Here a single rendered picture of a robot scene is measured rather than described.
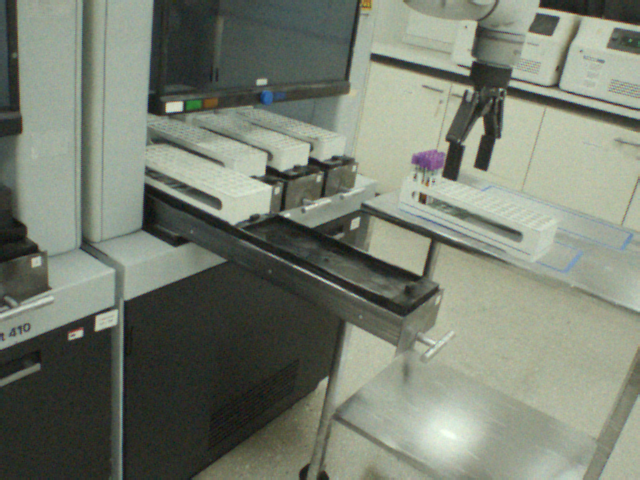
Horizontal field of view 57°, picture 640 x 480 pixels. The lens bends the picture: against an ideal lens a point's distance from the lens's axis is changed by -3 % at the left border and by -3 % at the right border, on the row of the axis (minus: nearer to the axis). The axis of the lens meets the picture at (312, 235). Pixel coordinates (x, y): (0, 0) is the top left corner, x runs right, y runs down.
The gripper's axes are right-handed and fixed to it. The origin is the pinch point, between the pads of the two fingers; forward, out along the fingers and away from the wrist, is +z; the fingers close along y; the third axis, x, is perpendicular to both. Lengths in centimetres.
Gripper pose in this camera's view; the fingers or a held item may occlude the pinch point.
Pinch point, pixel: (466, 168)
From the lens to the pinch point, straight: 120.6
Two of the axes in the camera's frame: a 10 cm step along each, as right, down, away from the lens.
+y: 6.4, -2.2, 7.4
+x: -7.5, -3.6, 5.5
